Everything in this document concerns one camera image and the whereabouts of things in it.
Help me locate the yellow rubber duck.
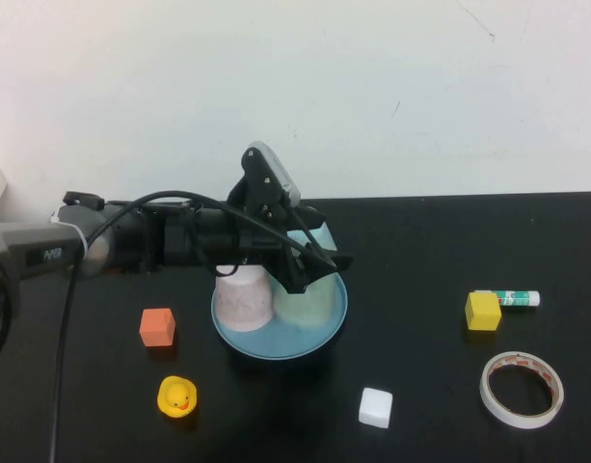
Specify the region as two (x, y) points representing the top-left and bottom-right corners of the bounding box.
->
(157, 375), (200, 419)

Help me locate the green plastic cup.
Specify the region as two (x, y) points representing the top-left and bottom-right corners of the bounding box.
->
(274, 269), (337, 330)

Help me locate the white tape roll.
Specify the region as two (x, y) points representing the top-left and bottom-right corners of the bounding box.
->
(479, 350), (565, 430)

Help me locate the pink plastic cup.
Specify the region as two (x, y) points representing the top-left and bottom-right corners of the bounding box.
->
(214, 264), (277, 333)

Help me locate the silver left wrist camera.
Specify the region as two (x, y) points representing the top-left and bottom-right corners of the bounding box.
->
(240, 141), (302, 223)

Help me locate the blue cup stand with post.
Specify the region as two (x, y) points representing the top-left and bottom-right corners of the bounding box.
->
(210, 269), (348, 361)

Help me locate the yellow cube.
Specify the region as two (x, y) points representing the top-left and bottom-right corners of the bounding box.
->
(464, 292), (502, 332)

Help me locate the light blue plastic cup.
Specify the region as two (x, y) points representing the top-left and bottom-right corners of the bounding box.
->
(285, 226), (338, 252)

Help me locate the orange cube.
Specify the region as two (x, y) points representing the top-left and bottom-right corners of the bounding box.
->
(139, 308), (176, 348)

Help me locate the green and white glue stick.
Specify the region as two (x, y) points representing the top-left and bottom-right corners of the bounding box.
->
(472, 289), (542, 310)

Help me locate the white cube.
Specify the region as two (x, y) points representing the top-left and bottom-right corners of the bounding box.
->
(358, 386), (394, 428)

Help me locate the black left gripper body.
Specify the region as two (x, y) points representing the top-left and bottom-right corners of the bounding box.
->
(198, 206), (304, 271)

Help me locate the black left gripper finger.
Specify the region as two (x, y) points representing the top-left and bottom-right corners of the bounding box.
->
(275, 250), (354, 295)
(299, 207), (326, 232)

